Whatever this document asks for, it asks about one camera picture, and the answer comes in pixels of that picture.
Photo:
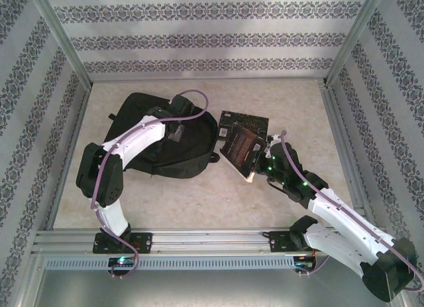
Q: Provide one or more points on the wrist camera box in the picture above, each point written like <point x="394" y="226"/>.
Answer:
<point x="171" y="102"/>
<point x="274" y="140"/>

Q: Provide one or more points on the thick black book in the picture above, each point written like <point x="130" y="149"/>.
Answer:
<point x="242" y="148"/>

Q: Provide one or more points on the aluminium side rail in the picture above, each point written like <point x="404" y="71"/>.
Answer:
<point x="344" y="148"/>
<point x="76" y="134"/>

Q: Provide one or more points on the black backpack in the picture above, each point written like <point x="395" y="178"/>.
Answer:
<point x="192" y="148"/>

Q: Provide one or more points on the aluminium frame post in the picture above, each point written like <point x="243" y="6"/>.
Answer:
<point x="59" y="35"/>
<point x="357" y="35"/>

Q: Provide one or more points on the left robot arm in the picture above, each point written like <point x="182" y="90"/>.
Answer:
<point x="139" y="138"/>

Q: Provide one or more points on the aluminium mounting rail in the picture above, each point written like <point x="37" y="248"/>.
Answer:
<point x="205" y="240"/>

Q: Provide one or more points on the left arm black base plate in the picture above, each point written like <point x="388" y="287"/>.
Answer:
<point x="144" y="242"/>

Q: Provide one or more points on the thin black book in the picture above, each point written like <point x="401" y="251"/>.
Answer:
<point x="245" y="119"/>

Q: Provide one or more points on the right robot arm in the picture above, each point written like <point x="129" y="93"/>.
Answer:
<point x="341" y="217"/>

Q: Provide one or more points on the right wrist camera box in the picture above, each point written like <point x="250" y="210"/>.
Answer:
<point x="274" y="140"/>

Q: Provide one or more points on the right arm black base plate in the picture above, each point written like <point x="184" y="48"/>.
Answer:
<point x="278" y="242"/>

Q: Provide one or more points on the grey metal panel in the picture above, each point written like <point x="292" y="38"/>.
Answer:
<point x="212" y="287"/>

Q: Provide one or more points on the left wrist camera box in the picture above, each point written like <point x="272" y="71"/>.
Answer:
<point x="171" y="102"/>

